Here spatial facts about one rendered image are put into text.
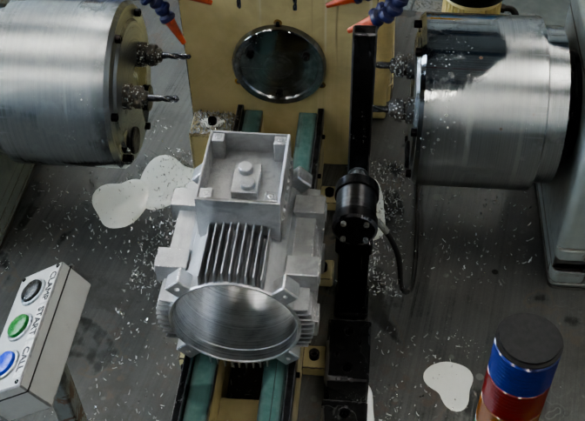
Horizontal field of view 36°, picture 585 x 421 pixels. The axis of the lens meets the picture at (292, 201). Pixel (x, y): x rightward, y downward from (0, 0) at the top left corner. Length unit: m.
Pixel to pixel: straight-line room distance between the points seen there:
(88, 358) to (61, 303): 0.29
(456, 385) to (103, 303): 0.54
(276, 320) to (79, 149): 0.38
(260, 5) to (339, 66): 0.16
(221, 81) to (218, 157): 0.36
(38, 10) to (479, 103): 0.63
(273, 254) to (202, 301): 0.15
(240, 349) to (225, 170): 0.23
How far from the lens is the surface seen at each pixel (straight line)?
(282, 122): 1.51
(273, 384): 1.14
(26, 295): 1.08
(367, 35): 1.09
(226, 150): 1.13
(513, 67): 1.23
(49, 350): 1.03
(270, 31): 1.38
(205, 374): 1.16
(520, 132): 1.23
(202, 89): 1.48
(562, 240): 1.36
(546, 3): 3.48
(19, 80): 1.29
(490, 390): 0.88
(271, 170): 1.11
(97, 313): 1.39
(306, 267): 1.05
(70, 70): 1.27
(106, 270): 1.44
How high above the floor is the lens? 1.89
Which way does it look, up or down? 46 degrees down
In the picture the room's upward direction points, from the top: 2 degrees counter-clockwise
